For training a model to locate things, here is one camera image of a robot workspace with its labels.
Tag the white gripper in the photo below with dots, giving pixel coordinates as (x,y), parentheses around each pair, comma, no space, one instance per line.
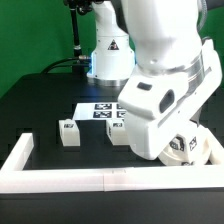
(159,106)

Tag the white round stool seat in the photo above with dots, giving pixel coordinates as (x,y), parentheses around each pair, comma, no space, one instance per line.
(203,152)

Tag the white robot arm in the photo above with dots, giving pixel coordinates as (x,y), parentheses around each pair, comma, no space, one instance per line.
(152,48)

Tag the white marker tag sheet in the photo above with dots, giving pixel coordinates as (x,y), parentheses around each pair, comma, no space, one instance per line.
(98,111)

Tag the white U-shaped fence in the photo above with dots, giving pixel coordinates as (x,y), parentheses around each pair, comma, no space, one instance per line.
(15,179)

